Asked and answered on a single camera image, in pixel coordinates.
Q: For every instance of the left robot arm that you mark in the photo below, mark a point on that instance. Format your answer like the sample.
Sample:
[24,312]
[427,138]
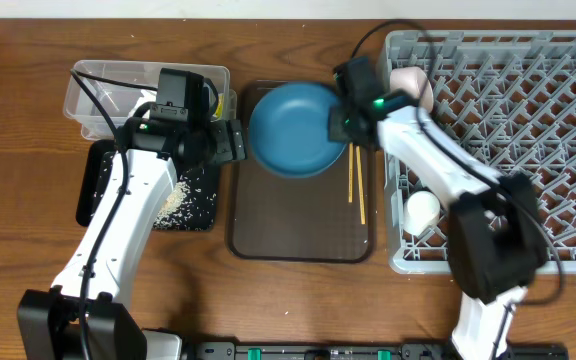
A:
[85,313]

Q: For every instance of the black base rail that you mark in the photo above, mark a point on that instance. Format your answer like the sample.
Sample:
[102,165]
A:
[230,351]

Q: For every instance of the wooden chopstick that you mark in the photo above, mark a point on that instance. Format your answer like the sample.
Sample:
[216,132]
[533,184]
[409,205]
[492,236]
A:
[360,184]
[350,172]

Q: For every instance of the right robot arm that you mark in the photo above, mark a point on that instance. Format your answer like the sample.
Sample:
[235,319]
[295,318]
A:
[495,240]

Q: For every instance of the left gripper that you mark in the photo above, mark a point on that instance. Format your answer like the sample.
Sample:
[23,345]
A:
[230,147]

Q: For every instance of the white cup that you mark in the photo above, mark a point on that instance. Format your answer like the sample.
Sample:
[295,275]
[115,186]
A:
[421,212]

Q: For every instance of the spilled rice grains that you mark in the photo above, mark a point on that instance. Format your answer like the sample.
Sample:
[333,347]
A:
[145,192]

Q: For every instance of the black waste tray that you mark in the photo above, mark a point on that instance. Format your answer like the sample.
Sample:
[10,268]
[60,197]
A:
[191,206]

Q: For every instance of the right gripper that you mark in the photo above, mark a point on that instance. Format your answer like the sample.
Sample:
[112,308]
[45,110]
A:
[341,128]

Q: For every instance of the grey dishwasher rack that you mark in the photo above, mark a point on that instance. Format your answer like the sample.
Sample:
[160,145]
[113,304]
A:
[509,99]

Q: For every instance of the white tissue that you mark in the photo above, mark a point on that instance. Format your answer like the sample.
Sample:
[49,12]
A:
[142,109]

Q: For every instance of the dark brown serving tray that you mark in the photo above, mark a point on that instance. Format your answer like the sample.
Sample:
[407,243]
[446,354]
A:
[298,219]

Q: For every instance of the clear plastic bin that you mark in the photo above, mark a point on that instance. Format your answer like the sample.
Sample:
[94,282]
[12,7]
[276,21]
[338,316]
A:
[120,85]

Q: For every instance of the yellow green snack wrapper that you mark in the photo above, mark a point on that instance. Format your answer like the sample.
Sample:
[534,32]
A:
[219,110]

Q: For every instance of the dark blue plate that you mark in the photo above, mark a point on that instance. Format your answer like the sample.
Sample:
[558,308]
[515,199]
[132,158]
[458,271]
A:
[288,130]

